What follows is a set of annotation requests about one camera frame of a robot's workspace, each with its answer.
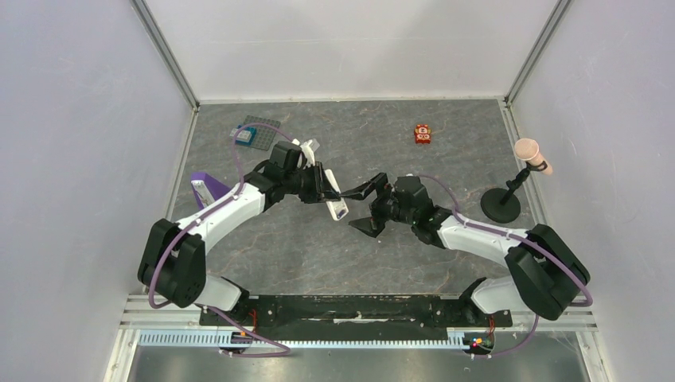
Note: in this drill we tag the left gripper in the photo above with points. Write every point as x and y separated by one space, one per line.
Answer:
317 193

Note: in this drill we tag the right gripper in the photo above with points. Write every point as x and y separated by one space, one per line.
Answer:
377 205

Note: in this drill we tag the white remote control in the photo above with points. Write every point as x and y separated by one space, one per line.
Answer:
336 205

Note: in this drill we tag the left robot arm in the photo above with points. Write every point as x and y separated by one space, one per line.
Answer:
173 263

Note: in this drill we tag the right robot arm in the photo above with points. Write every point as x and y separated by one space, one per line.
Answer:
545 277

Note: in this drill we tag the grey lego baseplate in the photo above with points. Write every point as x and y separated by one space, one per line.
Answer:
265 135

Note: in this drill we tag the red toy block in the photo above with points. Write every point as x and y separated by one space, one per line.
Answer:
422 134

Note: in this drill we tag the blue lego brick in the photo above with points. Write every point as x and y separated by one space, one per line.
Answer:
245 137

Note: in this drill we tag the purple stand with white device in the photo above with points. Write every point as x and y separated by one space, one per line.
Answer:
207 189

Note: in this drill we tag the pink microphone on black stand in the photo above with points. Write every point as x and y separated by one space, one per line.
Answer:
501 205

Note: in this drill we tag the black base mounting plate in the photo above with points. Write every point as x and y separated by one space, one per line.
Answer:
363 317

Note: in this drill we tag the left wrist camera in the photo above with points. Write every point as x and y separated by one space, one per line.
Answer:
308 148

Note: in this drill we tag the white slotted cable duct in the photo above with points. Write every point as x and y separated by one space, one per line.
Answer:
230 339

